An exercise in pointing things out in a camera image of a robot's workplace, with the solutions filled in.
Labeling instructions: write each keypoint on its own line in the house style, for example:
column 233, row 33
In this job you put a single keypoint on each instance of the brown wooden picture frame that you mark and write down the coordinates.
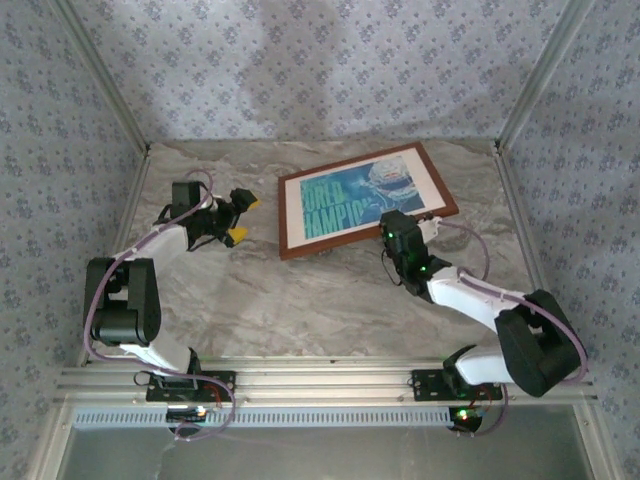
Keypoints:
column 283, row 220

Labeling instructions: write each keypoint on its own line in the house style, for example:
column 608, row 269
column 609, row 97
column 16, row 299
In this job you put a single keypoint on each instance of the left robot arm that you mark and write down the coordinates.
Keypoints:
column 125, row 305

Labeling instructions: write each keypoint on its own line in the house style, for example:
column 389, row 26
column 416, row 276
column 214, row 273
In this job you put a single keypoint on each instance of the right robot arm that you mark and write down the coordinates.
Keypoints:
column 540, row 345

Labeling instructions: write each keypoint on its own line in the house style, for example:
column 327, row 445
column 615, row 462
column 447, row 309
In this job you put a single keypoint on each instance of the black electronics board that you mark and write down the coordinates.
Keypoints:
column 465, row 417
column 185, row 414

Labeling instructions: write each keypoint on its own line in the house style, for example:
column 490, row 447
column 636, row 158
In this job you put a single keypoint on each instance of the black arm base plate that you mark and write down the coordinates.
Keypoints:
column 220, row 387
column 425, row 385

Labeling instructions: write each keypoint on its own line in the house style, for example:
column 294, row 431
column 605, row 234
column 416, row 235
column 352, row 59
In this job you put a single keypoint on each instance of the long aluminium base rail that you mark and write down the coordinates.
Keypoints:
column 325, row 380

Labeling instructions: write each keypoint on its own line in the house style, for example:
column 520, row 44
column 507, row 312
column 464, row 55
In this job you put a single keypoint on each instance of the aluminium corner post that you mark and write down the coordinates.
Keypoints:
column 542, row 75
column 105, row 80

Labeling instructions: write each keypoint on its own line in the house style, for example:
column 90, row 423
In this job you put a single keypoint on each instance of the aluminium lower post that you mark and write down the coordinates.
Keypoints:
column 597, row 445
column 55, row 445

